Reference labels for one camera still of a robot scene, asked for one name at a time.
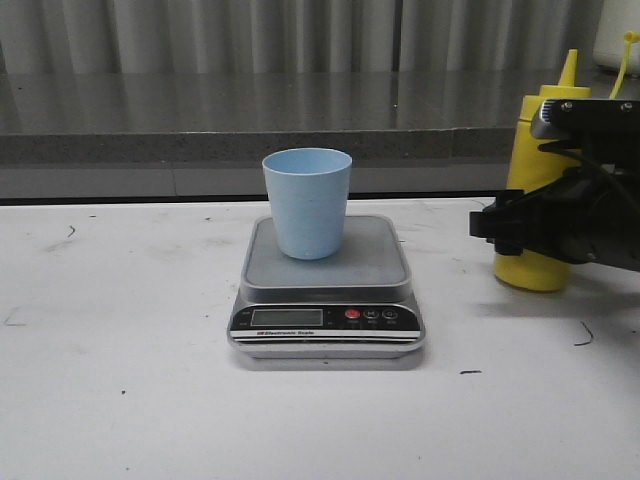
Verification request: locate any light blue plastic cup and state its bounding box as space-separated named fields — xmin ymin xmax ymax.
xmin=262 ymin=148 xmax=352 ymax=260

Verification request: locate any white container in background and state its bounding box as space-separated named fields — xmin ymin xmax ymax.
xmin=593 ymin=0 xmax=640 ymax=72

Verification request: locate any yellow squeeze bottle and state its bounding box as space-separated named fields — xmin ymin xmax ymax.
xmin=493 ymin=31 xmax=640 ymax=293

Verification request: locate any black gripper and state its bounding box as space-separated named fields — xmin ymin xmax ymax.
xmin=469 ymin=167 xmax=639 ymax=271

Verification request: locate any silver electronic kitchen scale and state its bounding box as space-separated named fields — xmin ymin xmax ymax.
xmin=227 ymin=215 xmax=426 ymax=361

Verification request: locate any stainless steel back counter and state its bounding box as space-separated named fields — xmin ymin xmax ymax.
xmin=1 ymin=70 xmax=559 ymax=202

